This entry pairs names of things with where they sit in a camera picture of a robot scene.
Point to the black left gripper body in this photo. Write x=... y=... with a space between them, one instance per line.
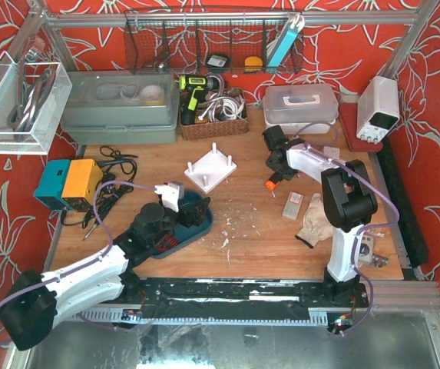
x=186 y=214

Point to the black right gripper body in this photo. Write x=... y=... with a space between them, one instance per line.
x=278 y=165

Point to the large red spring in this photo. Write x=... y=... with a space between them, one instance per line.
x=166 y=243

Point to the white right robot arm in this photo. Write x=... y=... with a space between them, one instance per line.
x=348 y=202

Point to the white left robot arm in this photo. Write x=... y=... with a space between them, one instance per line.
x=37 y=303

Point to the teal plastic tray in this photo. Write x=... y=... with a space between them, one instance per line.
x=186 y=236

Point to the orange black screwdriver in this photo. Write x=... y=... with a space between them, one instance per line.
x=273 y=181

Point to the white plastic storage box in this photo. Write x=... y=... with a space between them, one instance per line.
x=293 y=107

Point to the white cube power socket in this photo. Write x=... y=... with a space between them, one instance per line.
x=332 y=152

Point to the translucent box with warning label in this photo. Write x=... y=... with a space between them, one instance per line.
x=293 y=205

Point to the wicker basket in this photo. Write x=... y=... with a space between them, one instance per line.
x=215 y=129

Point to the white work glove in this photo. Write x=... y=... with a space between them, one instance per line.
x=315 y=225

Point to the white bench power supply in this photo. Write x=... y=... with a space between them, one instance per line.
x=378 y=110

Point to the yellow teal soldering station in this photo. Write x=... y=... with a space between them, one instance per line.
x=69 y=184

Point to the grey plastic toolbox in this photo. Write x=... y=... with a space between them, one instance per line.
x=119 y=108

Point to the small metal parts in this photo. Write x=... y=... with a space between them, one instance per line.
x=367 y=257

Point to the clear acrylic bin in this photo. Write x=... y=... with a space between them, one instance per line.
x=33 y=97

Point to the white peg base plate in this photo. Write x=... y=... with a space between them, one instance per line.
x=210 y=170

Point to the black mounting rail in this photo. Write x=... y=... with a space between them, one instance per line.
x=236 y=299

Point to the green cordless drill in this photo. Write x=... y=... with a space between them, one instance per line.
x=196 y=87

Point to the black wire wall basket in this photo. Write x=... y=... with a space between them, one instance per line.
x=179 y=39

